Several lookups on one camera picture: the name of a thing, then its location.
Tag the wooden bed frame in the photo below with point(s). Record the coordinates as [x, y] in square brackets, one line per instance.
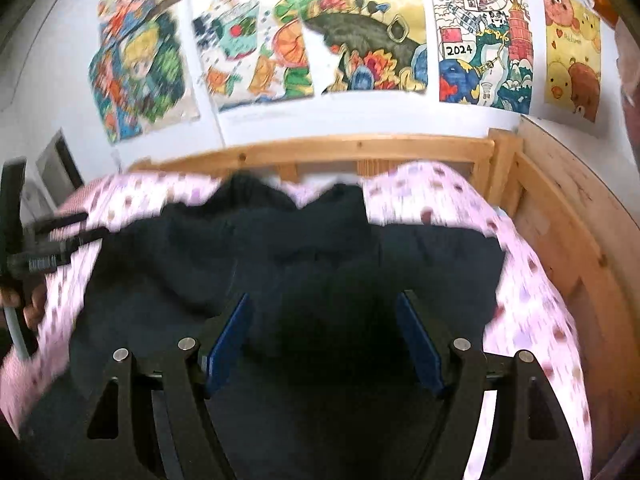
[585, 240]

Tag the red hair girl drawing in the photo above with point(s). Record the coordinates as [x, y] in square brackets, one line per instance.
[117, 18]

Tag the swimming girl drawing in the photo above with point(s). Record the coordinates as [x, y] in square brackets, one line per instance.
[113, 96]

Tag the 2024 dragon drawing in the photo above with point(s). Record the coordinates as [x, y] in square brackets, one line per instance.
[485, 53]

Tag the yellow bear chick drawing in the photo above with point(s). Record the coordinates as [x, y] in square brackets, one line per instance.
[574, 47]

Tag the dark navy jacket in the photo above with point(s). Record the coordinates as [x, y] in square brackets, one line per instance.
[325, 387]

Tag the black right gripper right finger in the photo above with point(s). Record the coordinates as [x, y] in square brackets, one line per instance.
[529, 437]

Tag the white fish cup drawing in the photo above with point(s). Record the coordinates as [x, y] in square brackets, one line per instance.
[251, 51]

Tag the dark hill landscape drawing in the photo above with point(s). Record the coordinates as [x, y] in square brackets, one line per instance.
[373, 44]

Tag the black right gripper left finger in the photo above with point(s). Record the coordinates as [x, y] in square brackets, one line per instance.
[133, 402]

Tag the blond boy drawing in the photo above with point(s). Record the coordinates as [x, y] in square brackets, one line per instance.
[157, 75]

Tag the pink apple print quilt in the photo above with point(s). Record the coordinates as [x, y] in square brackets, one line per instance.
[531, 313]

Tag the person left hand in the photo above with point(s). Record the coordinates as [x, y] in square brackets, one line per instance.
[34, 308]

